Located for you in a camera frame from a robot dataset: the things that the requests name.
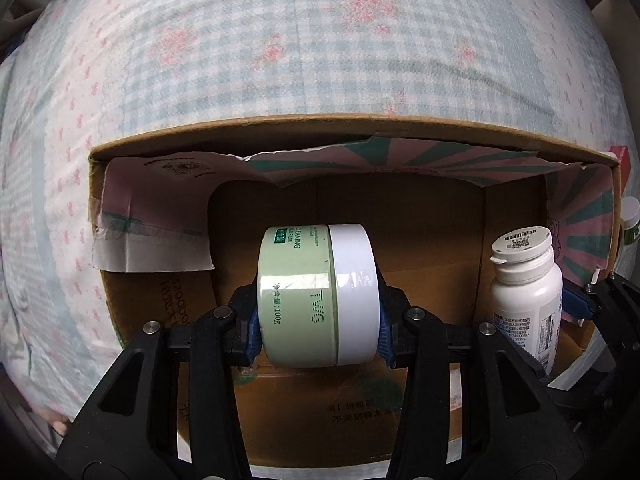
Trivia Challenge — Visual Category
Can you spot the green jar white lid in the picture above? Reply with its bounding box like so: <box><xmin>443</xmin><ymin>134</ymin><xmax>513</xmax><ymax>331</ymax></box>
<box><xmin>257</xmin><ymin>224</ymin><xmax>381</xmax><ymax>368</ymax></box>

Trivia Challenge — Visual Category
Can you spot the white pill bottle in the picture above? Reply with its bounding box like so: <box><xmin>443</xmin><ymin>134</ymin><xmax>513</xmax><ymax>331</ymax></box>
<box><xmin>489</xmin><ymin>226</ymin><xmax>563</xmax><ymax>374</ymax></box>

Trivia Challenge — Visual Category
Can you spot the green patterned white jar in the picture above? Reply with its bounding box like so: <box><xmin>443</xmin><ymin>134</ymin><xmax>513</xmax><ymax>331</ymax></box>
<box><xmin>620</xmin><ymin>196</ymin><xmax>640</xmax><ymax>245</ymax></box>

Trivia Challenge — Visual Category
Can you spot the small red box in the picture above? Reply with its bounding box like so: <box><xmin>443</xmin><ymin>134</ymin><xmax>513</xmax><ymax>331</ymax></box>
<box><xmin>606</xmin><ymin>145</ymin><xmax>630</xmax><ymax>166</ymax></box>

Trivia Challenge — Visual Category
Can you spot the cardboard box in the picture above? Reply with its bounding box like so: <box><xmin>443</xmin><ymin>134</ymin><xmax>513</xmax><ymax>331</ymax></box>
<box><xmin>90</xmin><ymin>115</ymin><xmax>620</xmax><ymax>479</ymax></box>

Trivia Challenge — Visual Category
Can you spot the checkered floral bed sheet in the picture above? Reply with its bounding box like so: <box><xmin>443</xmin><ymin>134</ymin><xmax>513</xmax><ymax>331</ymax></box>
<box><xmin>1</xmin><ymin>0</ymin><xmax>636</xmax><ymax>422</ymax></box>

